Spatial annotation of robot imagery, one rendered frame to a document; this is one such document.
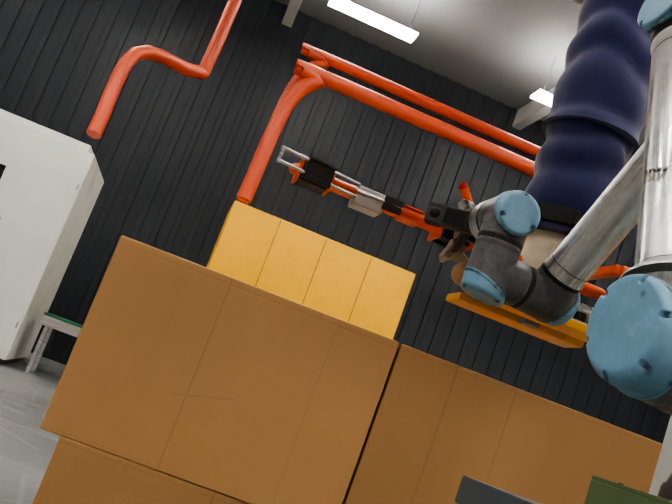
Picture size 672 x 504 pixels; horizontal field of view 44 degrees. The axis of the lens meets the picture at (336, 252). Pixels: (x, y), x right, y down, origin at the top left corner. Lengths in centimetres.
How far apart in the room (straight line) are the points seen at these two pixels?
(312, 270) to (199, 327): 759
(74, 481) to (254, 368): 40
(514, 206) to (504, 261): 11
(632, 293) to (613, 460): 80
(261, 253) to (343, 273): 94
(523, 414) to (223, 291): 67
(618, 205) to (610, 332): 51
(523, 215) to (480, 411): 42
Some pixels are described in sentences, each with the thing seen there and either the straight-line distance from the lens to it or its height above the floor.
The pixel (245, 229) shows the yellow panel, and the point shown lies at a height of 221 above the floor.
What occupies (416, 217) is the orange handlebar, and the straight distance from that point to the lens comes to 192.
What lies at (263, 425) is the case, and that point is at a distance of 169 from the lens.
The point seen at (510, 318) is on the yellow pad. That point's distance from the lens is 206.
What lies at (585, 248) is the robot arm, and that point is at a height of 121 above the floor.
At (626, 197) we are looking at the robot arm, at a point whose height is 131.
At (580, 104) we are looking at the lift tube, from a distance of 209.
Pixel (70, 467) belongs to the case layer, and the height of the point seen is 50.
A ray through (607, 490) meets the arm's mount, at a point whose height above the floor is 80.
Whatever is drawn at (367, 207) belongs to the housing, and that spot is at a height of 122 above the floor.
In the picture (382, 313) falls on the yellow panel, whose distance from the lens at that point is 940.
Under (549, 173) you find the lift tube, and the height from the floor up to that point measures 146.
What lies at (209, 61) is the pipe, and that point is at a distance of 1050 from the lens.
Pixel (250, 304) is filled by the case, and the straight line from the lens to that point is 169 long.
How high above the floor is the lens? 78
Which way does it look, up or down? 10 degrees up
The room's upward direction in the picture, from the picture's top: 21 degrees clockwise
